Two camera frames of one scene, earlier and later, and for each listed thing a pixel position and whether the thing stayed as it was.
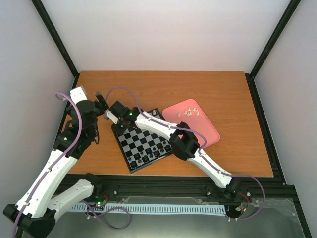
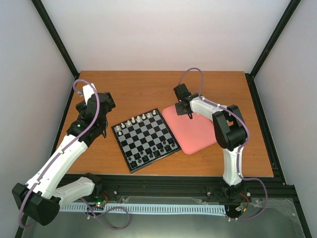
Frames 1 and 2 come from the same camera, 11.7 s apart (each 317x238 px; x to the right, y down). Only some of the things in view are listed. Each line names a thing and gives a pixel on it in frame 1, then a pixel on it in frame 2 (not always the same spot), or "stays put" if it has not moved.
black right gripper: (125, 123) → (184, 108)
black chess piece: (133, 164) stays put
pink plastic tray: (190, 113) stays put
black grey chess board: (141, 148) stays put
